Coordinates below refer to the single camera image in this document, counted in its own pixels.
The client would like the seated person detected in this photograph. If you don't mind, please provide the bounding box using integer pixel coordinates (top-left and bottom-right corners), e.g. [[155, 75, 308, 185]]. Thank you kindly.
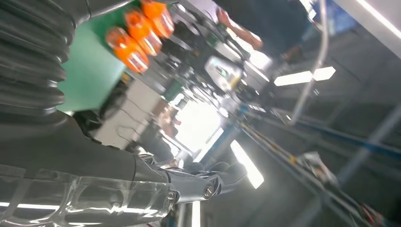
[[134, 105, 184, 164]]

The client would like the orange juice bottle clear cap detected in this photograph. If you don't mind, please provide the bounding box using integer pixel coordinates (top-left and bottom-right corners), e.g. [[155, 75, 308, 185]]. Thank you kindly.
[[140, 0, 175, 39], [105, 26, 150, 74], [124, 10, 163, 57]]

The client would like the standing person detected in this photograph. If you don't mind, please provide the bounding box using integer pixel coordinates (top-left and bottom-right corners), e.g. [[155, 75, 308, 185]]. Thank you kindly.
[[213, 0, 314, 61]]

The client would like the plastic wrapped bundle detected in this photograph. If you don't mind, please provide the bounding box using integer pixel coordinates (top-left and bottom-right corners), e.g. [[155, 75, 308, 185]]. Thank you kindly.
[[297, 152, 339, 186]]

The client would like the green table mat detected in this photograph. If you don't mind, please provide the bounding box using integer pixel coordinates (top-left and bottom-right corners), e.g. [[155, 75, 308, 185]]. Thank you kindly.
[[56, 0, 141, 113]]

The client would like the white ceiling light panel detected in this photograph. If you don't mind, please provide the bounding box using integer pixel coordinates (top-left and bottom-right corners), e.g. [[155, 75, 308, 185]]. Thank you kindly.
[[230, 140, 265, 190], [274, 66, 336, 87]]

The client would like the white curved pipe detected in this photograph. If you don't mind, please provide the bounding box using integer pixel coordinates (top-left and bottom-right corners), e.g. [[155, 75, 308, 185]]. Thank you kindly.
[[289, 0, 329, 126]]

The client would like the white device housing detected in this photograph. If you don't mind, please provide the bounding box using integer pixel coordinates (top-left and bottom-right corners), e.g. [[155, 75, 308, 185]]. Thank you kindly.
[[205, 56, 244, 91]]

